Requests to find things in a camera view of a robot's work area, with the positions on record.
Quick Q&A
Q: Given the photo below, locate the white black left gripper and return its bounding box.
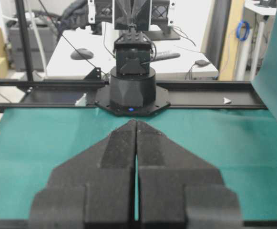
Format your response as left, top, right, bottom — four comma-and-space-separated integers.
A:
87, 0, 175, 31

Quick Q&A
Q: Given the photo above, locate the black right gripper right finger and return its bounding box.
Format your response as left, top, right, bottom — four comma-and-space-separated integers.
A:
137, 121, 243, 229

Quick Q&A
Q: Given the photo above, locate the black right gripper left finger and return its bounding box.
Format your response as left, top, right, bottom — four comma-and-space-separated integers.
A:
30, 120, 136, 229

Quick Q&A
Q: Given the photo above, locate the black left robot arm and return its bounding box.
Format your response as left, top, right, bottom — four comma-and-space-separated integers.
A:
95, 0, 171, 116

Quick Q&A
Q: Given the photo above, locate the black monitor stand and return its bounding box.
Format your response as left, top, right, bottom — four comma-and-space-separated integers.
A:
148, 24, 180, 41

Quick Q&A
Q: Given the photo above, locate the black remote control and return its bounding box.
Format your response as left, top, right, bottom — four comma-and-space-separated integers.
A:
154, 52, 181, 61

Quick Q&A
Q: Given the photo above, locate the black computer mouse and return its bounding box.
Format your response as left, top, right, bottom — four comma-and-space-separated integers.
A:
70, 48, 94, 60

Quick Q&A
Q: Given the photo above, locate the white desk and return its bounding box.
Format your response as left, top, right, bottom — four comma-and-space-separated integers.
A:
47, 23, 219, 81

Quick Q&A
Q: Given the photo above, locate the small black desk device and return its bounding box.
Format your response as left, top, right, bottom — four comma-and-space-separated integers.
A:
195, 60, 210, 67

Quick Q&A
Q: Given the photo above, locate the green table cloth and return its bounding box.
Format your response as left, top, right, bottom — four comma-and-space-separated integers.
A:
0, 14, 277, 229

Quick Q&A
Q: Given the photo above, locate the grey cabinet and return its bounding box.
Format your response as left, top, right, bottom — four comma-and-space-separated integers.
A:
8, 26, 58, 71

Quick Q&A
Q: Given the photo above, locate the black corner bracket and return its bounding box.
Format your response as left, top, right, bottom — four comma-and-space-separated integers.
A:
84, 67, 102, 81

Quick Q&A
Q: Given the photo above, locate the blue cable coil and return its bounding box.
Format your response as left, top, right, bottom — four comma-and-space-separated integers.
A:
237, 21, 251, 42

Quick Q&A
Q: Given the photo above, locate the black aluminium frame rail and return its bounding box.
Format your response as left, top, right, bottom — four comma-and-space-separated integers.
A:
0, 80, 267, 116

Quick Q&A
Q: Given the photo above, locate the black vertical frame post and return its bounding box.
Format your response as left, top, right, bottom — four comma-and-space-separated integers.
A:
15, 0, 34, 82

